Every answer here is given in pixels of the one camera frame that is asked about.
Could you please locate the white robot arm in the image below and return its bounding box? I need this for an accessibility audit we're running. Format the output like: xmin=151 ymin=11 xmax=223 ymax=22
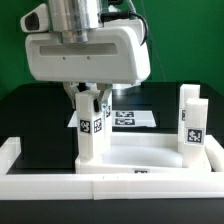
xmin=20 ymin=0 xmax=150 ymax=111

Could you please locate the white U-shaped obstacle fence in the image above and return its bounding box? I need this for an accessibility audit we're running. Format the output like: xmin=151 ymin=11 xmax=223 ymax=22
xmin=0 ymin=137 xmax=224 ymax=200

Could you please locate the fiducial marker sheet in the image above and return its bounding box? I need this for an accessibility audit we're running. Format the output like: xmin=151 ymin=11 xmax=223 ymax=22
xmin=67 ymin=110 xmax=157 ymax=128

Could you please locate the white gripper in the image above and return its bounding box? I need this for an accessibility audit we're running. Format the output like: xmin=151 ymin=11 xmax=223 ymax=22
xmin=25 ymin=23 xmax=150 ymax=112

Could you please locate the white desk top tray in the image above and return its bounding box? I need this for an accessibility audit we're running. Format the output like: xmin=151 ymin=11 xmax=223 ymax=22
xmin=75 ymin=132 xmax=211 ymax=174

